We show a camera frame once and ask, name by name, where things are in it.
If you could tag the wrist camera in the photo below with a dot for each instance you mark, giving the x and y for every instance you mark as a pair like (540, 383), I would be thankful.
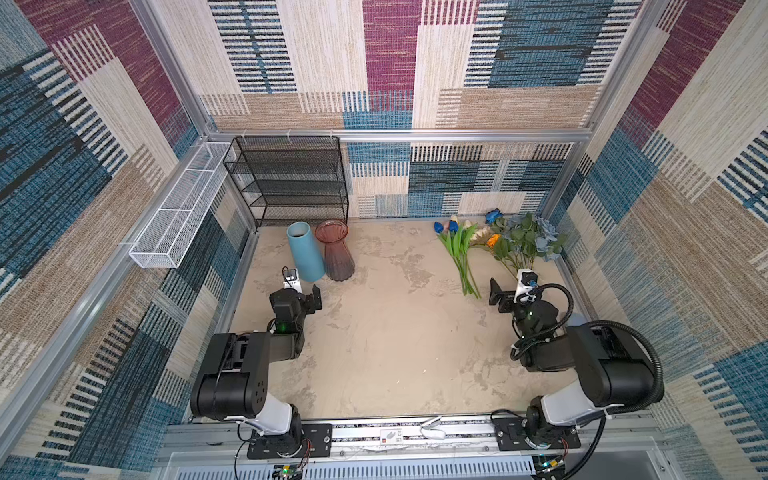
(291, 279)
(527, 282)

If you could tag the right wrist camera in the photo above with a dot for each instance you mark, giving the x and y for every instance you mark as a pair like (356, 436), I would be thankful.
(527, 282)

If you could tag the pink ribbed glass vase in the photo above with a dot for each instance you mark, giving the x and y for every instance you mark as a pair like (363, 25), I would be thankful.
(338, 261)

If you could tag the white tulip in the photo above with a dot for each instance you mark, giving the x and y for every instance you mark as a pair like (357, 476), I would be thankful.
(456, 223)
(468, 233)

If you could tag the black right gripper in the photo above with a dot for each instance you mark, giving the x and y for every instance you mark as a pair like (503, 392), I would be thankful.
(504, 298)

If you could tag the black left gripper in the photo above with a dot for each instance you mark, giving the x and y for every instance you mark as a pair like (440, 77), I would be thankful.
(309, 300)

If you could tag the white wire mesh basket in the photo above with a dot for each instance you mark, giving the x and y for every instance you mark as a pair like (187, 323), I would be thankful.
(166, 239)

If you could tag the blue tulip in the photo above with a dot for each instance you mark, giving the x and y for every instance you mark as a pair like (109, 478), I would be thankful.
(453, 226)
(450, 235)

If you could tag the black wire mesh shelf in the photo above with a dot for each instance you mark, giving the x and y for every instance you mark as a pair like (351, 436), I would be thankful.
(283, 180)

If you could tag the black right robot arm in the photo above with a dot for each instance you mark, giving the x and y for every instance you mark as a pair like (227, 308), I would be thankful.
(618, 370)

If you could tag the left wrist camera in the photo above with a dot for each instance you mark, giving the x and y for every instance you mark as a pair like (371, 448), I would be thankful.
(291, 279)

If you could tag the dusty blue hydrangea bunch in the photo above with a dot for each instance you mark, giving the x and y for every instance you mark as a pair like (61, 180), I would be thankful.
(524, 238)

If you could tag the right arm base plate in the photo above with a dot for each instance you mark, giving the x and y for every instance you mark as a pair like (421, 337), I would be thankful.
(515, 433)

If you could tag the aluminium mounting rail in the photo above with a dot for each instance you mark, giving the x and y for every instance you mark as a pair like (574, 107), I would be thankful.
(357, 437)

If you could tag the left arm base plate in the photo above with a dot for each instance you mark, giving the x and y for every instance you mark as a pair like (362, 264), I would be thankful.
(313, 438)

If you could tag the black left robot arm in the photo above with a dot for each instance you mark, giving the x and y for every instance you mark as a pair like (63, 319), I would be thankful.
(232, 381)

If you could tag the blue rose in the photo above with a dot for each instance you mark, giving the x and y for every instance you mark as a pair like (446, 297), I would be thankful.
(492, 216)

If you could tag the teal cylindrical vase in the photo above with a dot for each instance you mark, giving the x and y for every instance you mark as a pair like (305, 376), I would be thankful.
(305, 252)

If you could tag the cream dahlia flower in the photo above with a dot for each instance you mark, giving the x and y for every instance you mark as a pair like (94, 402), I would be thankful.
(481, 237)

